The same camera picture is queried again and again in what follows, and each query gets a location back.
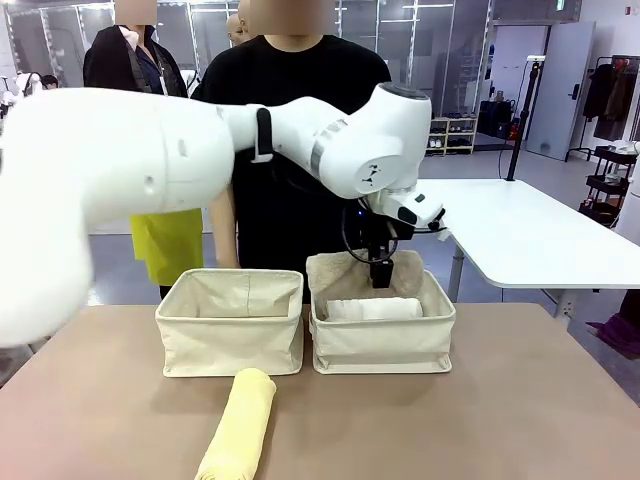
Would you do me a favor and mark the cream fabric basket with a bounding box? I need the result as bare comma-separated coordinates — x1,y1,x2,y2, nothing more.
154,268,305,379
308,269,457,375

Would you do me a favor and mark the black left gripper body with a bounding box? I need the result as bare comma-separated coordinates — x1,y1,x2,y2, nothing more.
360,215,415,261

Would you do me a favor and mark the black clothes rack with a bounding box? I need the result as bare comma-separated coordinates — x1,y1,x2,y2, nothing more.
564,54,640,164

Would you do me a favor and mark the black utility cart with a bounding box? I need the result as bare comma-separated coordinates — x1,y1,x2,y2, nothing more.
579,144,639,229

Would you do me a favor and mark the white shoe rack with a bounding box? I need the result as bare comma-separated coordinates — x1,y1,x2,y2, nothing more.
424,115,479,156

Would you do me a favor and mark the large white table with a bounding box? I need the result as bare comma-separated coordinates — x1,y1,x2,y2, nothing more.
414,178,640,331

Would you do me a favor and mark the yellow towel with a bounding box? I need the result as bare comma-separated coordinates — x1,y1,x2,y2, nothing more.
193,368,278,480

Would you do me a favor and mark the person's right forearm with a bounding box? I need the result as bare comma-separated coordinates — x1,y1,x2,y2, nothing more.
207,192,239,269

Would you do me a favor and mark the beige towel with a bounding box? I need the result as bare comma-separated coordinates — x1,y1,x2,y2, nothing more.
305,249,426,321

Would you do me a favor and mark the person torso black t-shirt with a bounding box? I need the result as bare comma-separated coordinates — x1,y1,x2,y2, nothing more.
191,33,394,301

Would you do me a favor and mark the black tripod stand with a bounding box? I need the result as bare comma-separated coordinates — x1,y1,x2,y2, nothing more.
505,55,546,182

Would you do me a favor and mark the purple cloth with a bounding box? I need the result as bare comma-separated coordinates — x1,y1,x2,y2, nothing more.
587,289,640,361

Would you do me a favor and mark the person with yellow apron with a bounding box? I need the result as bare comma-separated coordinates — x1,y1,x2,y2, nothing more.
83,0,205,301

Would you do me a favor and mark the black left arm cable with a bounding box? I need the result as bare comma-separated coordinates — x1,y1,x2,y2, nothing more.
341,202,374,264

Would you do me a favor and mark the grey door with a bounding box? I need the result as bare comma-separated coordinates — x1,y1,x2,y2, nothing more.
527,20,596,161

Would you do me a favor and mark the white towel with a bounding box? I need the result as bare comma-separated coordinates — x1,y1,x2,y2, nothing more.
324,297,425,322

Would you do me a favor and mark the black bag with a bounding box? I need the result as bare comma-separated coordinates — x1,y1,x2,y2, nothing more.
478,98,517,140

